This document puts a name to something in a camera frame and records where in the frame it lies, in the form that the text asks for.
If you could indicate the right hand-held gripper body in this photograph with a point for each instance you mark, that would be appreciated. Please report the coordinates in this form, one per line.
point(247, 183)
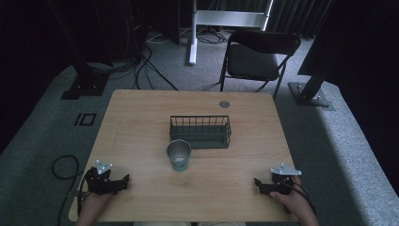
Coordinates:
point(282, 179)

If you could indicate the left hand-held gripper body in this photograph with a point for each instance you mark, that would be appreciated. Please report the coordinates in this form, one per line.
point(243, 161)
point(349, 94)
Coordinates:
point(99, 183)

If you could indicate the person's left hand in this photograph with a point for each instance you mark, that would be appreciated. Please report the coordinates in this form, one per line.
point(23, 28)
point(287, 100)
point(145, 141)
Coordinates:
point(94, 202)

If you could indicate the person's right hand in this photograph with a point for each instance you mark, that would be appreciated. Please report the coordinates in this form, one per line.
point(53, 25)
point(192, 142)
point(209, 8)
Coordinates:
point(293, 201)

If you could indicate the teal plastic cup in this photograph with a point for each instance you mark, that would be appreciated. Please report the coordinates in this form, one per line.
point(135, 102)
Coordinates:
point(178, 157)

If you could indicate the round grey table grommet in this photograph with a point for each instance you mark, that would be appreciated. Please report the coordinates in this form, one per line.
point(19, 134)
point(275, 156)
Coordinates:
point(224, 104)

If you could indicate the black metal stand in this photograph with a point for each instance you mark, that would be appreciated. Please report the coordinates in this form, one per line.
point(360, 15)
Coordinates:
point(84, 78)
point(310, 91)

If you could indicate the black folding chair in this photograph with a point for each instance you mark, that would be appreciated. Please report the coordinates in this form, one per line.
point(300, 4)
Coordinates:
point(254, 59)

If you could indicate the dark curtain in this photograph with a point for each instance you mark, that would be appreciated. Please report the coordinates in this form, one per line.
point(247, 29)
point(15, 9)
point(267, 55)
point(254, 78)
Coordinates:
point(298, 15)

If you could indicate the white metal desk frame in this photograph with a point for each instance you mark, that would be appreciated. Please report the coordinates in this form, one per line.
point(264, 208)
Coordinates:
point(219, 18)

